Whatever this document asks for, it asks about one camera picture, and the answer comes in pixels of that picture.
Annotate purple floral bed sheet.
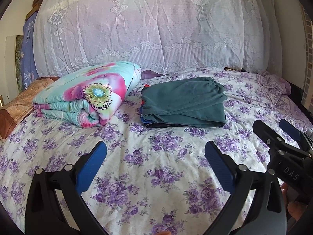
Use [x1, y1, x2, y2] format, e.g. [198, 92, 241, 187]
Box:
[0, 67, 313, 235]

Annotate person's right hand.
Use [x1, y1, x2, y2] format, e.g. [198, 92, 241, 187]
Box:
[280, 182, 309, 223]

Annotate folded red blue shorts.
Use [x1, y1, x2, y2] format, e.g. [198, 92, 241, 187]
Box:
[140, 84, 181, 129]

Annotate blue patterned hanging cloth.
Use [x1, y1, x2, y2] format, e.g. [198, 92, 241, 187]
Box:
[21, 11, 40, 92]

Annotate white lace cover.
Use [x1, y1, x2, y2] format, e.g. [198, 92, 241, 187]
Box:
[32, 0, 269, 75]

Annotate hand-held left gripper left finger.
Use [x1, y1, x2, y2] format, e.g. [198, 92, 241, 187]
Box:
[24, 141, 108, 235]

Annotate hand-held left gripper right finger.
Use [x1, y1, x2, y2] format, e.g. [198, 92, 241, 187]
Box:
[203, 141, 287, 235]

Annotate purple floral pillow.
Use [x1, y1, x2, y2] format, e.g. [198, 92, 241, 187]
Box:
[260, 72, 292, 108]

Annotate folded floral quilt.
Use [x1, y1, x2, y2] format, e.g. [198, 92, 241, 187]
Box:
[32, 61, 142, 129]

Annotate dark green pants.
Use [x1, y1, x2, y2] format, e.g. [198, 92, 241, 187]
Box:
[140, 77, 228, 128]

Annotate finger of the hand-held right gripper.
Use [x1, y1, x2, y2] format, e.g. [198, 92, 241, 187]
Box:
[252, 120, 289, 153]
[279, 119, 313, 152]

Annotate brown wooden furniture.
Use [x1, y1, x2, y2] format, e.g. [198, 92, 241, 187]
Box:
[25, 0, 52, 20]

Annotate black bed frame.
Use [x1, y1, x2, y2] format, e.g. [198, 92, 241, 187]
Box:
[289, 82, 313, 114]

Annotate green picture panel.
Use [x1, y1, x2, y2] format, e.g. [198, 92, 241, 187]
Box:
[15, 35, 25, 96]

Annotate brown pillow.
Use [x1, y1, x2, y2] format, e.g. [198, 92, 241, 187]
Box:
[0, 77, 60, 141]

